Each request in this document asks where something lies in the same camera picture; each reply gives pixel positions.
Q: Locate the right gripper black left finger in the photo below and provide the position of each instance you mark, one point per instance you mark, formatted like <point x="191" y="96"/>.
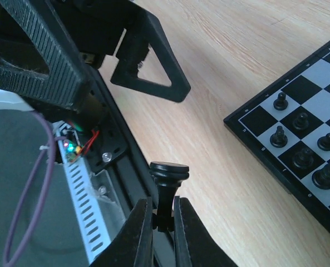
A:
<point x="133" y="244"/>

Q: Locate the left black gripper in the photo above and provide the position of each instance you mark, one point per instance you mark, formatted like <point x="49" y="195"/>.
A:
<point x="40" y="43"/>

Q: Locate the black aluminium frame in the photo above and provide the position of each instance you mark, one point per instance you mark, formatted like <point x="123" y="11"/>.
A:
<point x="117" y="154"/>

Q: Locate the black pawn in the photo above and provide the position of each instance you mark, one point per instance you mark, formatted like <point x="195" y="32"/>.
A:
<point x="301" y="122"/>
<point x="279" y="139"/>
<point x="324" y="142"/>
<point x="281" y="102"/>

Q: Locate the white slotted cable duct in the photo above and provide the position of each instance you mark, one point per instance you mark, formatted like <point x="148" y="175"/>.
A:
<point x="95" y="235"/>

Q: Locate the black and white chessboard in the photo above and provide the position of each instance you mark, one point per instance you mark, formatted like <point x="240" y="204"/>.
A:
<point x="307" y="89"/>

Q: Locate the black knight chess piece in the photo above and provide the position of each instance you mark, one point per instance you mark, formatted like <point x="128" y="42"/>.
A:
<point x="303" y="159"/>

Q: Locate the black bishop chess piece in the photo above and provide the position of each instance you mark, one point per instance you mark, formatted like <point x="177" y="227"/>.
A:
<point x="321" y="177"/>

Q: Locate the black pawn front left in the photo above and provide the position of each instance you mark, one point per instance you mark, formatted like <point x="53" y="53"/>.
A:
<point x="279" y="139"/>

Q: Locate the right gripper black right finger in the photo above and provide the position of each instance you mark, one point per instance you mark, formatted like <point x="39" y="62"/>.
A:
<point x="193" y="244"/>

